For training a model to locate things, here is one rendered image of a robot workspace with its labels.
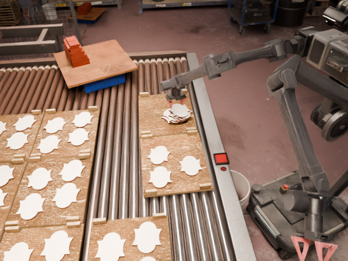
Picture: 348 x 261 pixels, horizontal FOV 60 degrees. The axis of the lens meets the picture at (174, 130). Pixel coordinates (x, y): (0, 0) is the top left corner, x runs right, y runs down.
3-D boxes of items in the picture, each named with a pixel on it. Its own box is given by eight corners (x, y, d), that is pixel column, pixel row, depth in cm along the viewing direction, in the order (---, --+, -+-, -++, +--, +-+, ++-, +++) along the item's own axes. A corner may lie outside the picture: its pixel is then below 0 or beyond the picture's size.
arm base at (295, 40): (303, 58, 153) (310, 35, 145) (290, 61, 151) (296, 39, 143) (291, 50, 159) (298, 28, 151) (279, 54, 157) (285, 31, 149)
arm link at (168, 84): (186, 87, 170) (182, 72, 169) (168, 92, 166) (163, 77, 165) (179, 90, 181) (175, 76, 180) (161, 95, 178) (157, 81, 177)
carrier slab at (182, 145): (198, 134, 181) (198, 132, 180) (213, 190, 151) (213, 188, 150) (140, 140, 179) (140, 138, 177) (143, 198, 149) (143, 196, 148)
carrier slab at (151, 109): (188, 93, 212) (188, 91, 211) (197, 133, 182) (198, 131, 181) (138, 97, 209) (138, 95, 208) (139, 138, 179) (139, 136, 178)
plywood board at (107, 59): (115, 41, 250) (115, 39, 249) (138, 69, 217) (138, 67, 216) (53, 55, 234) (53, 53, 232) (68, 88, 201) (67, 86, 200)
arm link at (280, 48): (295, 51, 148) (292, 40, 148) (278, 56, 145) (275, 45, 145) (283, 55, 157) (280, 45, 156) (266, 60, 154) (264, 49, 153)
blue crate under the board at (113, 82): (113, 63, 243) (111, 52, 236) (126, 82, 223) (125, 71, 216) (74, 73, 233) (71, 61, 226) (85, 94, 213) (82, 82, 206)
